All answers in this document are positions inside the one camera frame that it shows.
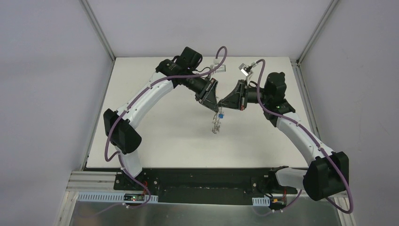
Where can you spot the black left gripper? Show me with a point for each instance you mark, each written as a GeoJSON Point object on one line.
{"type": "Point", "coordinates": [205, 92]}

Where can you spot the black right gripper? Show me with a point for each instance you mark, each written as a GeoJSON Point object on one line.
{"type": "Point", "coordinates": [241, 95]}

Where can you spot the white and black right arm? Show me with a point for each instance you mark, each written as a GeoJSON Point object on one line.
{"type": "Point", "coordinates": [328, 171]}

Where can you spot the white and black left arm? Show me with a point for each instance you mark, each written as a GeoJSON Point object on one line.
{"type": "Point", "coordinates": [120, 125]}

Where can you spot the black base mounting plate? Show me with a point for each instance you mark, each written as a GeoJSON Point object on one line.
{"type": "Point", "coordinates": [204, 185]}

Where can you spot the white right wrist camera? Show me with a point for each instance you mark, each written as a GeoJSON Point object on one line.
{"type": "Point", "coordinates": [247, 70]}

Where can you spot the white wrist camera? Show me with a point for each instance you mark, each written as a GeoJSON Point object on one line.
{"type": "Point", "coordinates": [247, 70]}
{"type": "Point", "coordinates": [217, 68]}

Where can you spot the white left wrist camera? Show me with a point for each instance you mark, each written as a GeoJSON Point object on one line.
{"type": "Point", "coordinates": [217, 68]}

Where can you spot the white slotted cable duct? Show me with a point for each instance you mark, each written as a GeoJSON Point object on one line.
{"type": "Point", "coordinates": [116, 197]}

